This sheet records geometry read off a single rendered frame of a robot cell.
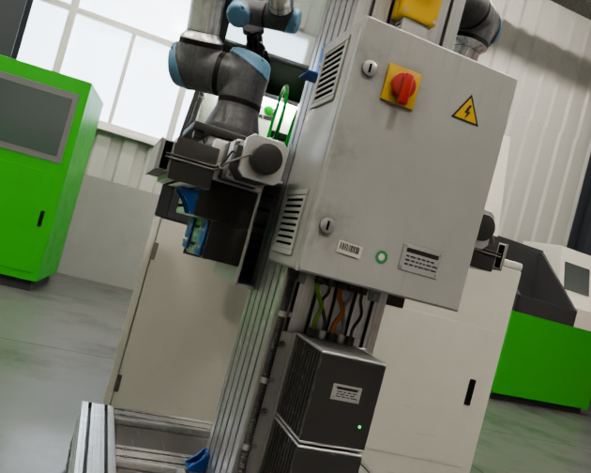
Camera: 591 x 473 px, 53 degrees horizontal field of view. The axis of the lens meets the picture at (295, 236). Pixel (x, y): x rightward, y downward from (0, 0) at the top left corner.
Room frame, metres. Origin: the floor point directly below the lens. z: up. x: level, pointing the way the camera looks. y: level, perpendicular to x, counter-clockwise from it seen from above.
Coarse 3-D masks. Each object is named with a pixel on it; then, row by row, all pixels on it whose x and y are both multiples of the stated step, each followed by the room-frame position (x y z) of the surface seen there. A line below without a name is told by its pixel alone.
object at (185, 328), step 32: (160, 224) 2.05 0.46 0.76; (160, 256) 2.05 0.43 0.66; (192, 256) 2.07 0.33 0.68; (160, 288) 2.05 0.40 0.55; (192, 288) 2.07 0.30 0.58; (224, 288) 2.09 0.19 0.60; (160, 320) 2.06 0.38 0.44; (192, 320) 2.08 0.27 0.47; (224, 320) 2.10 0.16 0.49; (128, 352) 2.05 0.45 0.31; (160, 352) 2.06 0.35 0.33; (192, 352) 2.08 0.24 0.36; (224, 352) 2.10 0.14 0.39; (128, 384) 2.05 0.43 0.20; (160, 384) 2.07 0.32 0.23; (192, 384) 2.09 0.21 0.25; (192, 416) 2.09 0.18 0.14
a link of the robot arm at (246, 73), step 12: (240, 48) 1.51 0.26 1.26; (216, 60) 1.51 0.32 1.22; (228, 60) 1.51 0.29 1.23; (240, 60) 1.50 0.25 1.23; (252, 60) 1.50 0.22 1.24; (264, 60) 1.52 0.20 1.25; (216, 72) 1.51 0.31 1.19; (228, 72) 1.51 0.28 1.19; (240, 72) 1.50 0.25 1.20; (252, 72) 1.50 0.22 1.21; (264, 72) 1.52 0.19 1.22; (216, 84) 1.53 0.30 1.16; (228, 84) 1.51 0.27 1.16; (240, 84) 1.50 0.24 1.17; (252, 84) 1.51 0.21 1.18; (264, 84) 1.54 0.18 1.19; (240, 96) 1.50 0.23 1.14; (252, 96) 1.51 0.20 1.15; (264, 96) 1.56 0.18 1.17
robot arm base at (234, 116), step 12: (228, 96) 1.51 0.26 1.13; (216, 108) 1.52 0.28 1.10; (228, 108) 1.50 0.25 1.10; (240, 108) 1.50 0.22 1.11; (252, 108) 1.52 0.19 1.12; (216, 120) 1.49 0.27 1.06; (228, 120) 1.49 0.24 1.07; (240, 120) 1.49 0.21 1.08; (252, 120) 1.52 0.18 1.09; (240, 132) 1.49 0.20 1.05; (252, 132) 1.51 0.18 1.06
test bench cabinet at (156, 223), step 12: (156, 216) 2.04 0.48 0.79; (156, 228) 2.04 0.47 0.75; (144, 252) 2.04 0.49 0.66; (144, 264) 2.04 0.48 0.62; (144, 276) 2.05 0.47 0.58; (132, 300) 2.04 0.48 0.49; (132, 312) 2.04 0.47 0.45; (132, 324) 2.06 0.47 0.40; (120, 348) 2.04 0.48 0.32; (120, 360) 2.04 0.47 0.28; (108, 384) 2.04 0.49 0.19; (108, 396) 2.04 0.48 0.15
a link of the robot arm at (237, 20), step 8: (240, 0) 1.75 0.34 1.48; (248, 0) 1.77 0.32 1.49; (256, 0) 1.77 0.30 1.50; (232, 8) 1.75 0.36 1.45; (240, 8) 1.74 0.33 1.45; (248, 8) 1.75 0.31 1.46; (256, 8) 1.76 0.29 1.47; (232, 16) 1.76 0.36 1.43; (240, 16) 1.76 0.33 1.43; (248, 16) 1.75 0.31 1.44; (256, 16) 1.76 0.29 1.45; (232, 24) 1.78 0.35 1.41; (240, 24) 1.77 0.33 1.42; (256, 24) 1.79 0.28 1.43
